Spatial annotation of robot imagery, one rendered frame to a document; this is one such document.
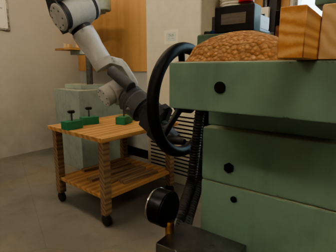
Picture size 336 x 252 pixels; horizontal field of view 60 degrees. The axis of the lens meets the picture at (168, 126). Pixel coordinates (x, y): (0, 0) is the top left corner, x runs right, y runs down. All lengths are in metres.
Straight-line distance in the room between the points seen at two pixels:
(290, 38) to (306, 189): 0.24
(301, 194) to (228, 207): 0.12
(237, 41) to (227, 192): 0.24
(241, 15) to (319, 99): 0.32
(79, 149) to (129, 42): 1.13
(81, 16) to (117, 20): 2.19
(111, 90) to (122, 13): 2.20
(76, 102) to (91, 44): 1.70
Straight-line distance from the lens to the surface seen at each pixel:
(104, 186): 1.68
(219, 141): 0.46
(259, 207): 0.47
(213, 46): 0.37
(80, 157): 2.71
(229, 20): 0.60
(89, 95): 2.62
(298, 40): 0.26
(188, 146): 0.77
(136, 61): 2.88
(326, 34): 0.32
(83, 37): 0.94
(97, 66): 0.94
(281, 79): 0.32
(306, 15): 0.26
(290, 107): 0.32
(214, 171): 0.48
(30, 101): 3.43
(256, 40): 0.35
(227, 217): 0.50
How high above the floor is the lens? 0.89
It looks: 11 degrees down
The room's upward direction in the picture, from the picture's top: straight up
